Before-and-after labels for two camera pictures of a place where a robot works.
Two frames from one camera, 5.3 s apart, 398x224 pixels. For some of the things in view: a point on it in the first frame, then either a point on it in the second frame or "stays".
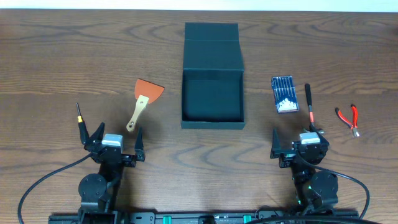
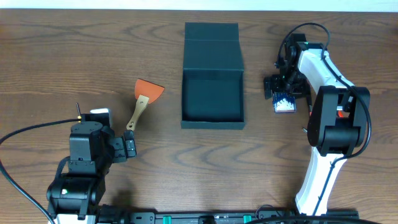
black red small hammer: (310, 102) stays
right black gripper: (290, 155) to (303, 89)
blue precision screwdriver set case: (285, 95) stays
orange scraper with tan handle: (146, 93) stays
